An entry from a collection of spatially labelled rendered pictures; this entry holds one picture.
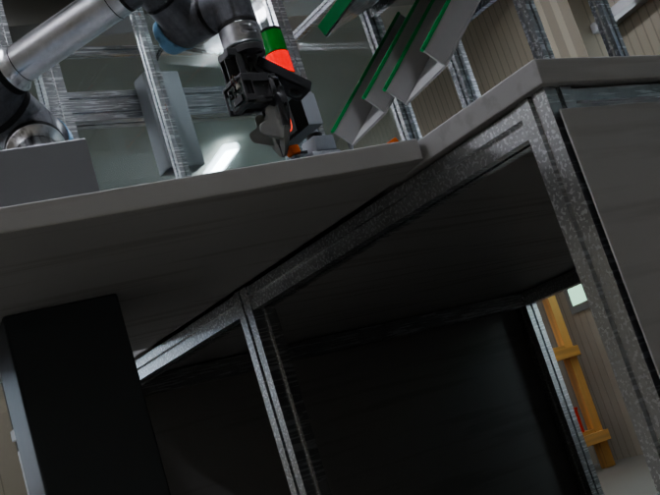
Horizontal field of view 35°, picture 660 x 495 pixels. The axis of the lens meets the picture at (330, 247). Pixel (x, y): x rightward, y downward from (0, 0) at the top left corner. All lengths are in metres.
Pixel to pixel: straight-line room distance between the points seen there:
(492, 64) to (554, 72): 6.37
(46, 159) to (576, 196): 0.74
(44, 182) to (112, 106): 1.55
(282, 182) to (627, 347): 0.42
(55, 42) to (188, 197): 0.88
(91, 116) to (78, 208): 1.88
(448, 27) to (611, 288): 0.54
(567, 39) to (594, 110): 5.36
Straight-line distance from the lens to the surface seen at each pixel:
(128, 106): 3.05
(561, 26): 6.59
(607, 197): 1.16
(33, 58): 2.01
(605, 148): 1.19
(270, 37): 2.22
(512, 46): 7.35
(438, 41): 1.50
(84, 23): 1.97
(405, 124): 1.77
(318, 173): 1.22
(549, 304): 6.91
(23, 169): 1.50
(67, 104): 2.99
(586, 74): 1.22
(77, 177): 1.50
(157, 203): 1.14
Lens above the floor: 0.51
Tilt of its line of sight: 12 degrees up
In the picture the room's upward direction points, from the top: 18 degrees counter-clockwise
